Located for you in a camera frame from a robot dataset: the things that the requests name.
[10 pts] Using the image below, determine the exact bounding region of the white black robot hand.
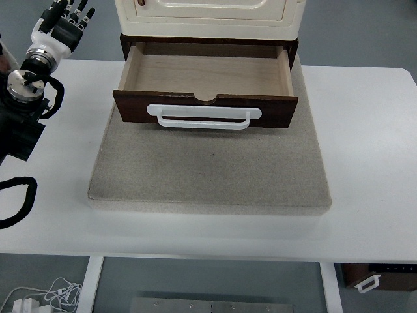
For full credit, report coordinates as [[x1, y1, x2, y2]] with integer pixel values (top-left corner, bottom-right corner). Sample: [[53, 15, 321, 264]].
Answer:
[[25, 0, 95, 66]]

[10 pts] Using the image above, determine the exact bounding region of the dark wood drawer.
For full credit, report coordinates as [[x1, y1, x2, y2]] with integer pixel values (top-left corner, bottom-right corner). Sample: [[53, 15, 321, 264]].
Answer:
[[113, 47, 298, 128]]

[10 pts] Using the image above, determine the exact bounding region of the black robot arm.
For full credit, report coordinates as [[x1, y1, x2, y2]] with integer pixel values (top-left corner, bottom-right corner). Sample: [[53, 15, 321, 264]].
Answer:
[[1, 1, 95, 161]]

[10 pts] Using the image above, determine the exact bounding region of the cream upper cabinet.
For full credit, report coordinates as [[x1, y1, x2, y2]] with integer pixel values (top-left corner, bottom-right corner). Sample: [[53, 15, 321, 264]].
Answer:
[[115, 0, 306, 40]]

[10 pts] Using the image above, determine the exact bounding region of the dark wood drawer cabinet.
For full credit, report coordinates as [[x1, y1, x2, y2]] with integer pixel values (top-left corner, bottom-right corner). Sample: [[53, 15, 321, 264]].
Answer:
[[120, 34, 298, 68]]

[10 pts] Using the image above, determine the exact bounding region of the spare brown drawer on floor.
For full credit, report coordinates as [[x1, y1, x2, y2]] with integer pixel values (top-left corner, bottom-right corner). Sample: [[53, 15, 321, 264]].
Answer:
[[341, 263, 416, 293]]

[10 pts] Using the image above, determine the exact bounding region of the beige fabric mat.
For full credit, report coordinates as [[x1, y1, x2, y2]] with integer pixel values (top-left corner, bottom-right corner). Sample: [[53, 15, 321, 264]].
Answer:
[[88, 61, 332, 215]]

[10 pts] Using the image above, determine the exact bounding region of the white table leg left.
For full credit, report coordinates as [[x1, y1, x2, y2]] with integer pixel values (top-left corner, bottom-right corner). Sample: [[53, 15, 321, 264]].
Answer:
[[76, 256, 104, 313]]

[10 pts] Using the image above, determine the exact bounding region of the white table leg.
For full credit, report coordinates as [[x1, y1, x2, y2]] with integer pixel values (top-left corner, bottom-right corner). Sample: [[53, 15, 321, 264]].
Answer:
[[320, 262, 343, 313], [76, 256, 104, 313]]

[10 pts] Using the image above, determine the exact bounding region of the white power adapter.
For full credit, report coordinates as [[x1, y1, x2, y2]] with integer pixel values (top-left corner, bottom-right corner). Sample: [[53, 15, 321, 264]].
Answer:
[[12, 298, 40, 313]]

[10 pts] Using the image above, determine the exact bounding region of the white table leg right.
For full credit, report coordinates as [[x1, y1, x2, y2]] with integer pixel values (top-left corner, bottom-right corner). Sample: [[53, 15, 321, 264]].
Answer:
[[320, 262, 343, 313]]

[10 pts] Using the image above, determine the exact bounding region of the white drawer handle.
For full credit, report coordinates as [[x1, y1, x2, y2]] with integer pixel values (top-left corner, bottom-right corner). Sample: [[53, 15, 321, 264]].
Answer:
[[147, 104, 262, 130]]

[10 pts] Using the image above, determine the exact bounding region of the black sleeved cable loop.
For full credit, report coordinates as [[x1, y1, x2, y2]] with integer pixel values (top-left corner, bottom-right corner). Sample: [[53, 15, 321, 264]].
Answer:
[[0, 176, 38, 230]]

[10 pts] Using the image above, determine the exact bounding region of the white cable bundle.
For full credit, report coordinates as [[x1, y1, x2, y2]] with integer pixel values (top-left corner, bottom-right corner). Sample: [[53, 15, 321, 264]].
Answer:
[[0, 277, 83, 313]]

